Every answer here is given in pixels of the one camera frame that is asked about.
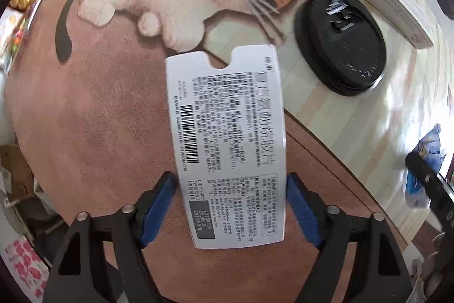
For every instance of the blue plastic wrapper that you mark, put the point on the blue plastic wrapper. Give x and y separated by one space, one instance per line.
429 143

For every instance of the white medicine box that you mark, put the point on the white medicine box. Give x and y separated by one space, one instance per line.
230 146

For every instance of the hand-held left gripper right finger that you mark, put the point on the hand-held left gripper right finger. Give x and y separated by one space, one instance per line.
305 214

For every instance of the pink printed box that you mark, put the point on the pink printed box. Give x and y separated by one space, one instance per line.
26 267

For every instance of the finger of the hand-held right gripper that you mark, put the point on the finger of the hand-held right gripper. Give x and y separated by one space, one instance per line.
431 182

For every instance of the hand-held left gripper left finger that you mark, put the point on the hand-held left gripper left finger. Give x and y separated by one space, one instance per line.
158 214

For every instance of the black round lid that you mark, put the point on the black round lid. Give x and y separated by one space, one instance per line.
340 44

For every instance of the cat printed table mat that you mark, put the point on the cat printed table mat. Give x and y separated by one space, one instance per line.
106 111

